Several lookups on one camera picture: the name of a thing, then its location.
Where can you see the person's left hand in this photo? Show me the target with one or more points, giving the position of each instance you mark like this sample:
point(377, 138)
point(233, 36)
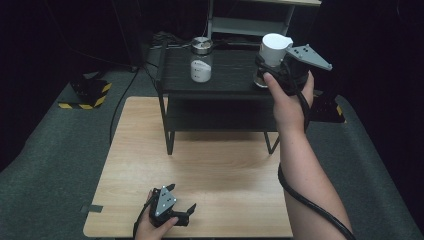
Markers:
point(150, 231)

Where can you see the grey tape strip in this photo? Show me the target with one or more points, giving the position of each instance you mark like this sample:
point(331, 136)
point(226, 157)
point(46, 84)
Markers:
point(91, 208)

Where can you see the glass jar with metal lid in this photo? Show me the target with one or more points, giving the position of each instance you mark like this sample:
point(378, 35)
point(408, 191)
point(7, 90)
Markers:
point(201, 71)

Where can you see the black two-tier shelf rack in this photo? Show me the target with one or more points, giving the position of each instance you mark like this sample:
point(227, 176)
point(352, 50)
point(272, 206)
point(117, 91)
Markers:
point(233, 76)

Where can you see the black stand pole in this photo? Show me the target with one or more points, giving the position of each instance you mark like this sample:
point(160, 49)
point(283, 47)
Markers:
point(131, 40)

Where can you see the striped black stand base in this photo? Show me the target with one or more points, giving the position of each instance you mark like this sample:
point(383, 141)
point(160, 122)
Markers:
point(88, 93)
point(328, 111)

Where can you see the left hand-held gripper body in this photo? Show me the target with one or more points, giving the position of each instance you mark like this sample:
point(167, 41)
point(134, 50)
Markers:
point(165, 201)

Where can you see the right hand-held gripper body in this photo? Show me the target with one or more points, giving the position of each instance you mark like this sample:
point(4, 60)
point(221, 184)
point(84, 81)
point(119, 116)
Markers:
point(300, 73)

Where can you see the white shelf unit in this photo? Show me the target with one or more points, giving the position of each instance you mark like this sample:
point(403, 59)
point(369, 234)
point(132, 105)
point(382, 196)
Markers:
point(248, 26)

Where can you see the person's right hand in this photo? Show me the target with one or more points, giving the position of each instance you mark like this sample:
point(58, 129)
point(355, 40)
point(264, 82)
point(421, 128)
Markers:
point(288, 110)

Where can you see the white cup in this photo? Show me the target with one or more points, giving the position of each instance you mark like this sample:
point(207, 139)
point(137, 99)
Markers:
point(275, 46)

